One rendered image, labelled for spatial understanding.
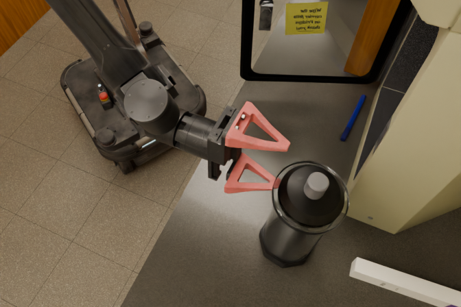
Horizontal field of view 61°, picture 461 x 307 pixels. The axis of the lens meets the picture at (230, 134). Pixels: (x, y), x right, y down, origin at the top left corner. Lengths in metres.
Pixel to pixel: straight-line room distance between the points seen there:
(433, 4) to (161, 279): 0.60
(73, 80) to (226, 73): 0.81
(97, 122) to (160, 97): 1.36
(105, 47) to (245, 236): 0.43
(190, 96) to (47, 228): 0.86
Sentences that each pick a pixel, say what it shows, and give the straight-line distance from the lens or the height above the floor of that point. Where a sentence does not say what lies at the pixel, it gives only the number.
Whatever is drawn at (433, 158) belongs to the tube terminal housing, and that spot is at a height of 1.21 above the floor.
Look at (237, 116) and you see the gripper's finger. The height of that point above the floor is 1.27.
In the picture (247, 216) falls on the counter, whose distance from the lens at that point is 0.79.
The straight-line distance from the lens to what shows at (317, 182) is 0.53.
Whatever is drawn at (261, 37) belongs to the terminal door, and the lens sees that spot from 0.81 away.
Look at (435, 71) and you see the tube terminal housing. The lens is 0.48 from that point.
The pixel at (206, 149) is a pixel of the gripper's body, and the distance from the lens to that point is 0.54.
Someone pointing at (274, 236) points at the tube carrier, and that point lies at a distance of 0.66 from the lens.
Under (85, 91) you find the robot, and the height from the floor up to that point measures 0.24.
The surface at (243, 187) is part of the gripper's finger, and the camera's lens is 0.58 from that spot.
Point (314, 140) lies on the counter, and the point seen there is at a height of 0.94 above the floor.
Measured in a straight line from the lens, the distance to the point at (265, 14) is 0.75.
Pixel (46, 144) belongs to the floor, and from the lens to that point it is 2.16.
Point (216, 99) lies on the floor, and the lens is 2.13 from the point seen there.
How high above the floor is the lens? 1.68
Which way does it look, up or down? 57 degrees down
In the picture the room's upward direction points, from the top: straight up
